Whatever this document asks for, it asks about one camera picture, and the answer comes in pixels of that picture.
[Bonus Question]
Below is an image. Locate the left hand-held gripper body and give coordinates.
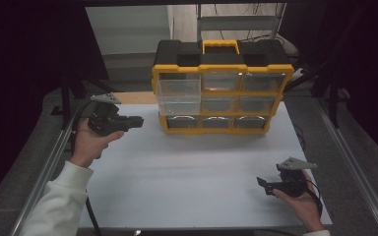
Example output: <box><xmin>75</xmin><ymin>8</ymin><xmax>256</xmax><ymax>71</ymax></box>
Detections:
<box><xmin>88</xmin><ymin>92</ymin><xmax>130</xmax><ymax>137</ymax></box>

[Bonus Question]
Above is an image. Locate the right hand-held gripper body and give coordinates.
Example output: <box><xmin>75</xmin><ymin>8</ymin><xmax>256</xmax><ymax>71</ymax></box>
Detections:
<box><xmin>274</xmin><ymin>156</ymin><xmax>318</xmax><ymax>199</ymax></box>

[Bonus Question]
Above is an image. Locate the clear plastic drawer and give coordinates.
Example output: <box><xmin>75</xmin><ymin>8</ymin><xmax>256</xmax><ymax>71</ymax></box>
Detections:
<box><xmin>157</xmin><ymin>78</ymin><xmax>202</xmax><ymax>116</ymax></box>

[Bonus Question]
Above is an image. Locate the yellow and black organizer box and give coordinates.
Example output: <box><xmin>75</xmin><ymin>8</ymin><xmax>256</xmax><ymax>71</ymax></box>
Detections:
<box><xmin>151</xmin><ymin>38</ymin><xmax>295</xmax><ymax>136</ymax></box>

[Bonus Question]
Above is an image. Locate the person's right hand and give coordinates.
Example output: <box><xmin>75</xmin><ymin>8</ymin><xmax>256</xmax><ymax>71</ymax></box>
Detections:
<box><xmin>271</xmin><ymin>169</ymin><xmax>327</xmax><ymax>232</ymax></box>

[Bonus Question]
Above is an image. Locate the person's left hand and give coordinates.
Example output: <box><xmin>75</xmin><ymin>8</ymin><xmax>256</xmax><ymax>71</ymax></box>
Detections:
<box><xmin>69</xmin><ymin>117</ymin><xmax>125</xmax><ymax>169</ymax></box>

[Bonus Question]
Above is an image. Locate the wooden board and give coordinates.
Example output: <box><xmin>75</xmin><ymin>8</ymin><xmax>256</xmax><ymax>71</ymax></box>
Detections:
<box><xmin>112</xmin><ymin>90</ymin><xmax>158</xmax><ymax>105</ymax></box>

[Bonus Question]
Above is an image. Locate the black metal stand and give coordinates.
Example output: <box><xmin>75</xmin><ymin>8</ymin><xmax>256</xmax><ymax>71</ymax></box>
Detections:
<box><xmin>50</xmin><ymin>73</ymin><xmax>114</xmax><ymax>130</ymax></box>
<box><xmin>283</xmin><ymin>57</ymin><xmax>344</xmax><ymax>129</ymax></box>

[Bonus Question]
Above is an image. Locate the set of small closed drawers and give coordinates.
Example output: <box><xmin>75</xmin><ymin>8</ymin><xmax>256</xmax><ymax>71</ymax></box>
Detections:
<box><xmin>165</xmin><ymin>72</ymin><xmax>285</xmax><ymax>130</ymax></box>

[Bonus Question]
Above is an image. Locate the grey metal shelf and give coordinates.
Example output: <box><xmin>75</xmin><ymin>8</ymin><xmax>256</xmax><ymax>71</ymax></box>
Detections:
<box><xmin>196</xmin><ymin>3</ymin><xmax>287</xmax><ymax>42</ymax></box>

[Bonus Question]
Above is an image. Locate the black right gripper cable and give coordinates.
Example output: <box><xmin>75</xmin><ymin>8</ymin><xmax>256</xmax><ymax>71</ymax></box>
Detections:
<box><xmin>303</xmin><ymin>178</ymin><xmax>324</xmax><ymax>218</ymax></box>

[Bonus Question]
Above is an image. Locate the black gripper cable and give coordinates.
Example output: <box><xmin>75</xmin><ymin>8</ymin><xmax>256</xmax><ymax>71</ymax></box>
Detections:
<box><xmin>70</xmin><ymin>99</ymin><xmax>103</xmax><ymax>236</ymax></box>
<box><xmin>303</xmin><ymin>178</ymin><xmax>324</xmax><ymax>218</ymax></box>

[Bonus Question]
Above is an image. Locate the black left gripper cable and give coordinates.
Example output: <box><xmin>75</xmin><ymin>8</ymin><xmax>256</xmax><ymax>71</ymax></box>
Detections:
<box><xmin>70</xmin><ymin>99</ymin><xmax>103</xmax><ymax>236</ymax></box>

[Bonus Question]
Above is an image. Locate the thin black cable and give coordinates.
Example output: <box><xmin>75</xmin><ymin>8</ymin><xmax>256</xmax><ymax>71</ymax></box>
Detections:
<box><xmin>293</xmin><ymin>123</ymin><xmax>307</xmax><ymax>150</ymax></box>

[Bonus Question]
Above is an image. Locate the aluminium frame rail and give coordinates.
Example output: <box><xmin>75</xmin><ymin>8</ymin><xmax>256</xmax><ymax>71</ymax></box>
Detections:
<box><xmin>313</xmin><ymin>97</ymin><xmax>378</xmax><ymax>236</ymax></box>
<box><xmin>9</xmin><ymin>104</ymin><xmax>82</xmax><ymax>236</ymax></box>

